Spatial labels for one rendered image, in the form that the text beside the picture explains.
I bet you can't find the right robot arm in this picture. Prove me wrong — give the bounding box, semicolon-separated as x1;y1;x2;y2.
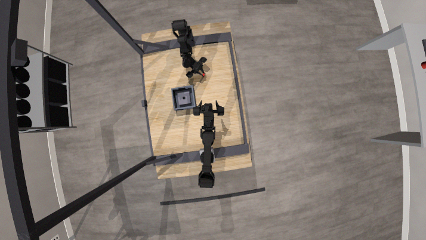
198;103;215;188

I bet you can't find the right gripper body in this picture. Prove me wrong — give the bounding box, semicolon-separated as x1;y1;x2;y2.
193;107;224;116

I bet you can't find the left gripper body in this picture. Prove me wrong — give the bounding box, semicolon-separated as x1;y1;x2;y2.
186;57;207;78

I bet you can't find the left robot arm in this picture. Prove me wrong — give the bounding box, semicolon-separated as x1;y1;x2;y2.
171;19;203;72

